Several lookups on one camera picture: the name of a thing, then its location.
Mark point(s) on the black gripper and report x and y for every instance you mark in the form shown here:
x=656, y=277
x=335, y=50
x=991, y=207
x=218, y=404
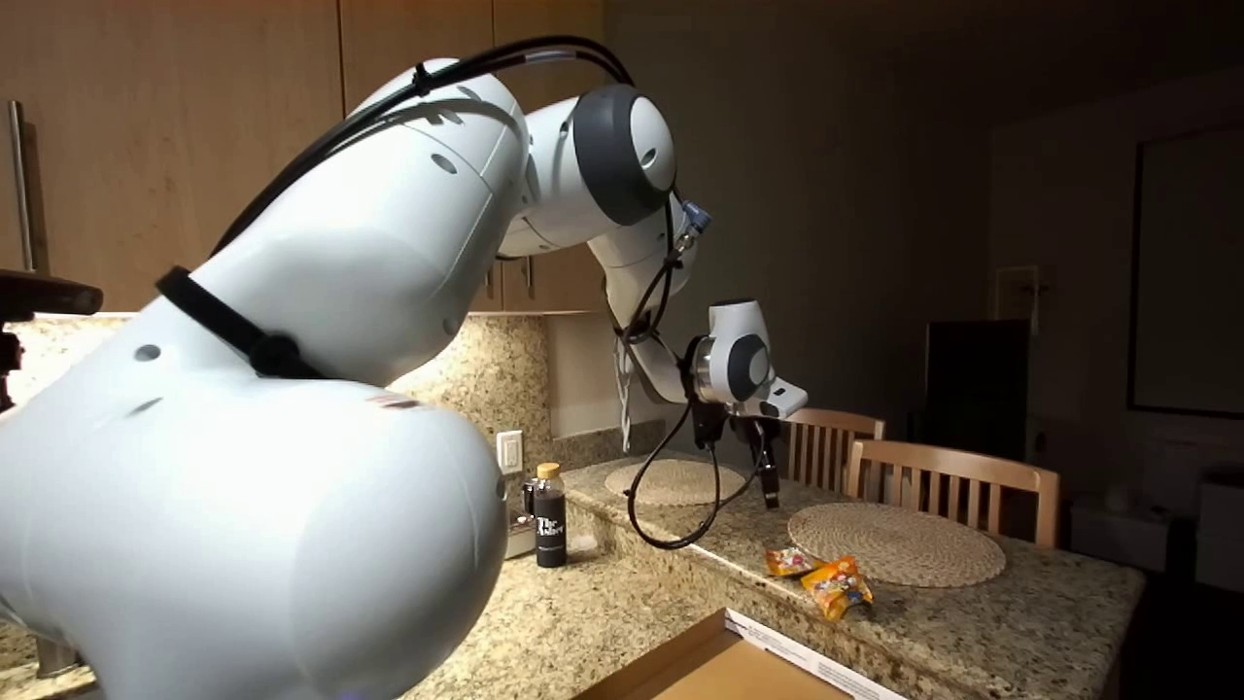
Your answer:
x=763, y=444

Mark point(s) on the yellow orange snack packet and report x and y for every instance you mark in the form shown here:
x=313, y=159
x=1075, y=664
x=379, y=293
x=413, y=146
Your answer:
x=790, y=563
x=838, y=588

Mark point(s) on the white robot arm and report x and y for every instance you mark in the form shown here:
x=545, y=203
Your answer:
x=325, y=257

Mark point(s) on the brown cardboard cover box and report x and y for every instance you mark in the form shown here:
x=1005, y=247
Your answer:
x=725, y=676

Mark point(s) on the round woven placemat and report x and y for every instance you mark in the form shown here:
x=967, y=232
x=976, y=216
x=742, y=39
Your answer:
x=676, y=488
x=906, y=545

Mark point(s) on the wooden slat chair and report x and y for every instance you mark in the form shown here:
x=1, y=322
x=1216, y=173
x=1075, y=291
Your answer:
x=838, y=419
x=960, y=457

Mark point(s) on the black bottle wooden lid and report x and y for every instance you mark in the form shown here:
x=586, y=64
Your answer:
x=551, y=528

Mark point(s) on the black square furniture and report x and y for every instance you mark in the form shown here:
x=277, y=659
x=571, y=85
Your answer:
x=976, y=392

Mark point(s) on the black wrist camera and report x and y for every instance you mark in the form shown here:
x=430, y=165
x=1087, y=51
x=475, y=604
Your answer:
x=711, y=424

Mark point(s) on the white wall outlet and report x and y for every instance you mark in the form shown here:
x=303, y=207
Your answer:
x=511, y=452

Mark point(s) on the dark framed wall board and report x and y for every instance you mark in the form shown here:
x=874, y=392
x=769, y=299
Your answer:
x=1192, y=275

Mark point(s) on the wooden wall cabinet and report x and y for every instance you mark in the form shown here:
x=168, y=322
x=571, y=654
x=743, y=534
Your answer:
x=130, y=130

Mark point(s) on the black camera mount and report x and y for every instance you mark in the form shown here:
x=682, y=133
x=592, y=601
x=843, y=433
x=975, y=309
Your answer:
x=45, y=299

